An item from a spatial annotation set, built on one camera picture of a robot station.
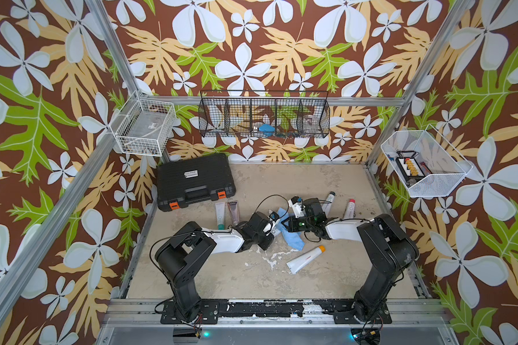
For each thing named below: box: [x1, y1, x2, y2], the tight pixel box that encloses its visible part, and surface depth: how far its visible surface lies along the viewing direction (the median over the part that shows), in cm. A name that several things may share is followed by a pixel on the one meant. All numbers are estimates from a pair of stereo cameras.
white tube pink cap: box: [344, 198, 357, 219], surface depth 100 cm
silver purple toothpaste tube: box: [227, 200, 241, 227], surface depth 103 cm
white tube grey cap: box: [320, 191, 336, 218], surface depth 103 cm
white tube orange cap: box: [286, 245, 326, 275], surface depth 87 cm
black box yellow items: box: [395, 150, 426, 187], surface depth 85 cm
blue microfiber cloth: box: [275, 207, 306, 251], surface depth 90 cm
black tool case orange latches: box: [156, 153, 237, 213], surface depth 104 cm
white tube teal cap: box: [215, 201, 226, 230], surface depth 100 cm
